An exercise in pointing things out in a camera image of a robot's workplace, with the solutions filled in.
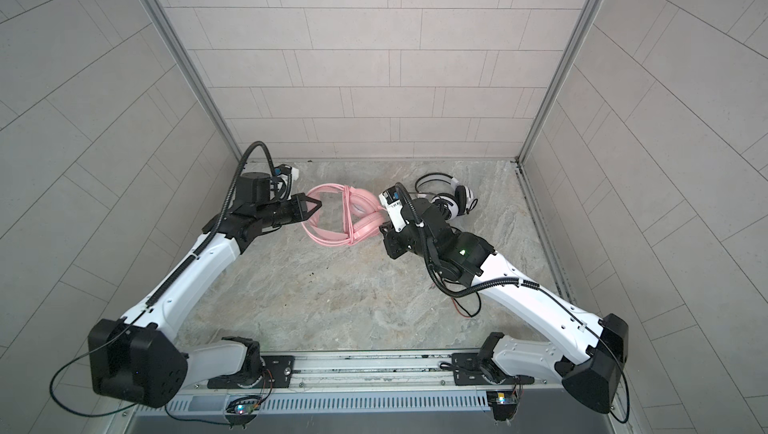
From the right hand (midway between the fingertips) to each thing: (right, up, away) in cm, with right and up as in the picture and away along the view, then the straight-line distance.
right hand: (380, 229), depth 69 cm
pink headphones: (-5, +2, +9) cm, 11 cm away
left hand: (-15, +7, +8) cm, 18 cm away
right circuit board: (+29, -40, -1) cm, 49 cm away
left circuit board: (-30, -38, -5) cm, 48 cm away
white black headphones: (+24, +5, +23) cm, 34 cm away
